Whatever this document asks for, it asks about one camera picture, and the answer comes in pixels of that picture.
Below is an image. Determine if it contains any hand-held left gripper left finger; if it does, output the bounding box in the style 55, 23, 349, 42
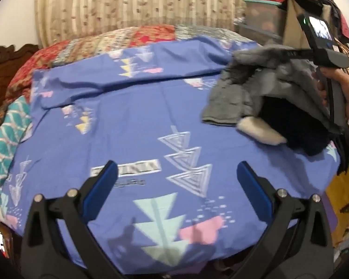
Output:
20, 160, 126, 279

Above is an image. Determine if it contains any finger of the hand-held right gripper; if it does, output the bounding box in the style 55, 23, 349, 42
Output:
279, 49, 315, 61

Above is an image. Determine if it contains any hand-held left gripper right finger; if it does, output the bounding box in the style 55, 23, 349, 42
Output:
229, 160, 336, 279

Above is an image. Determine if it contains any grey padded jacket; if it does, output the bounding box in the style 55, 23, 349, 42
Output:
201, 45, 349, 175

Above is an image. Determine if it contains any pile of dark clothes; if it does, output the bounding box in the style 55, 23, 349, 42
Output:
289, 0, 349, 47

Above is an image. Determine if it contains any clear plastic storage container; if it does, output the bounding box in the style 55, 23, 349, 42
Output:
243, 0, 288, 31

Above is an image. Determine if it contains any blue printed bedsheet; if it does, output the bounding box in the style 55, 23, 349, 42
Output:
1, 35, 338, 268

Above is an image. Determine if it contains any yellow cabinet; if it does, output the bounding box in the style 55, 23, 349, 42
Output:
325, 167, 349, 242

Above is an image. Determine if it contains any patchwork quilt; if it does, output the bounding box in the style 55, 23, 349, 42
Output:
0, 25, 259, 218

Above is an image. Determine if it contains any carved wooden headboard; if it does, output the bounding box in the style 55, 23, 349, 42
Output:
0, 43, 42, 120

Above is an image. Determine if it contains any beige patterned curtain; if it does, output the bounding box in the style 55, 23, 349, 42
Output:
35, 0, 255, 47

